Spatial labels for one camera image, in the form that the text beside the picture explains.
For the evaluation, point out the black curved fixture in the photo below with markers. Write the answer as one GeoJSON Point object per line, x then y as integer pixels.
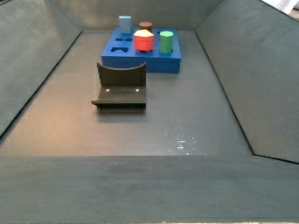
{"type": "Point", "coordinates": [122, 86]}

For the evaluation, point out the blue shape sorter block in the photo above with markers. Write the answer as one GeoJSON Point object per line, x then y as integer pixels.
{"type": "Point", "coordinates": [121, 55]}

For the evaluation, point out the red peg white top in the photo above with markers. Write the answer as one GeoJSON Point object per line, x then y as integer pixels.
{"type": "Point", "coordinates": [143, 41]}

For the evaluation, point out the green hexagonal peg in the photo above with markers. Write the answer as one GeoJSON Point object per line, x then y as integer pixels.
{"type": "Point", "coordinates": [166, 41]}

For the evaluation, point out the brown round peg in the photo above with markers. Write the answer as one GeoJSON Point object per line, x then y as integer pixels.
{"type": "Point", "coordinates": [146, 25]}

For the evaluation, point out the light blue rectangular peg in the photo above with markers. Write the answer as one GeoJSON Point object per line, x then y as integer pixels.
{"type": "Point", "coordinates": [126, 24]}

